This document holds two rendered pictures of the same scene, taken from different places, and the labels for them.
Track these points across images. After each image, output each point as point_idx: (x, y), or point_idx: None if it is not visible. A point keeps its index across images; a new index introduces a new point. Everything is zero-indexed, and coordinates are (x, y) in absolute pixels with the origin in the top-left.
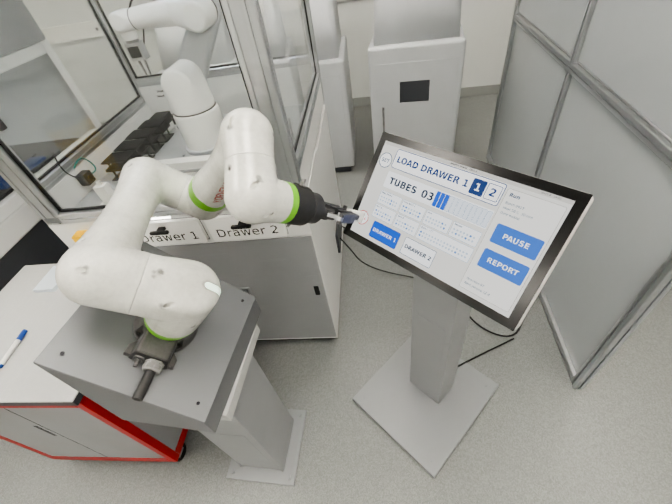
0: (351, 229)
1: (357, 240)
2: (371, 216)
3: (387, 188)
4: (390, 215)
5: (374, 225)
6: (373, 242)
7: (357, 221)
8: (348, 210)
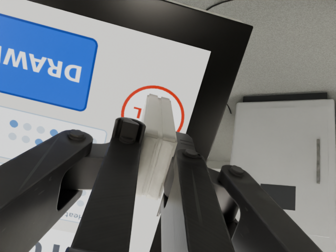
0: (204, 52)
1: (157, 2)
2: (106, 125)
3: (65, 230)
4: (14, 141)
5: (79, 90)
6: (59, 9)
7: (145, 105)
8: (147, 190)
